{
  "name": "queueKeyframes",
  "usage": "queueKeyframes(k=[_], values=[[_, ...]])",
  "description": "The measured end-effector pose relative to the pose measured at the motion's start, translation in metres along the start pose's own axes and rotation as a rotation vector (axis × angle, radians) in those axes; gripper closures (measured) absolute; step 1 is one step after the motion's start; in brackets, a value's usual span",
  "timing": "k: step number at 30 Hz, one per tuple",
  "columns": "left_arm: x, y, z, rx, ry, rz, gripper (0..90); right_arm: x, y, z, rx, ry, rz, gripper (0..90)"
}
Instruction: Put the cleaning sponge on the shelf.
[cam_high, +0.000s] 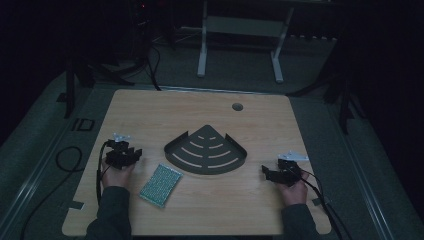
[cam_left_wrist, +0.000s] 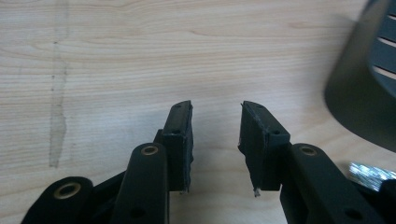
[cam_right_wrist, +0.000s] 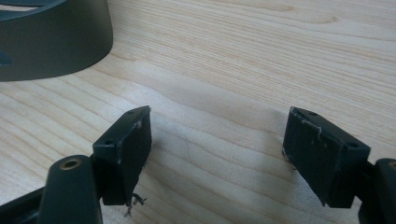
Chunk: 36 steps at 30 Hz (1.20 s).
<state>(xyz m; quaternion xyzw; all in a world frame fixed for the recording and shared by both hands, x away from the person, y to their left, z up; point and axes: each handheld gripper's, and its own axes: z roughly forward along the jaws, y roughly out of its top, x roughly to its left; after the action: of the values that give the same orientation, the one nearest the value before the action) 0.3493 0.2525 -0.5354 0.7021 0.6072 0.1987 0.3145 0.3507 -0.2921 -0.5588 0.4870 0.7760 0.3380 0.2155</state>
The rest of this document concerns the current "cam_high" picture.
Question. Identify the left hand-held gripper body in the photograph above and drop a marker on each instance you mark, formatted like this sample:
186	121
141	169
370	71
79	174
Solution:
117	156

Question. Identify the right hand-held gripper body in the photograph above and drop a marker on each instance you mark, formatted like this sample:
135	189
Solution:
289	171

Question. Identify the person's left hand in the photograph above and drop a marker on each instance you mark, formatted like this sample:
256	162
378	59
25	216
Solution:
117	176

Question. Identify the person's right hand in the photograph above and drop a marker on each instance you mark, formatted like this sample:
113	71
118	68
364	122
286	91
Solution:
296	193

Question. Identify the green dotted sponge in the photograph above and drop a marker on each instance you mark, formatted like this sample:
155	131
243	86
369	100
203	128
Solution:
161	185

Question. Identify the grey tape piece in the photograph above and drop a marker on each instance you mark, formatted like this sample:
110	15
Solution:
76	205
320	201

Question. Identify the black tape rectangle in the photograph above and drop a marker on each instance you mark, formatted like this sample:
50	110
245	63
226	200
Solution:
83	125

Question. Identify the dark metal corner shelf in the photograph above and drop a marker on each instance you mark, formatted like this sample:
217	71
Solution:
206	155

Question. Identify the black metal stand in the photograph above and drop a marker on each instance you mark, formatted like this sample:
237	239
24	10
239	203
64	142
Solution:
343	100
70	90

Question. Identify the grey metal floor rail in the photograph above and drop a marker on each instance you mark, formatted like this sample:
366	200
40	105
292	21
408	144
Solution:
36	176
370	180

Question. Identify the white metal desk frame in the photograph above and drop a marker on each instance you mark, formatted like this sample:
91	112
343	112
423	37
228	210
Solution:
245	26

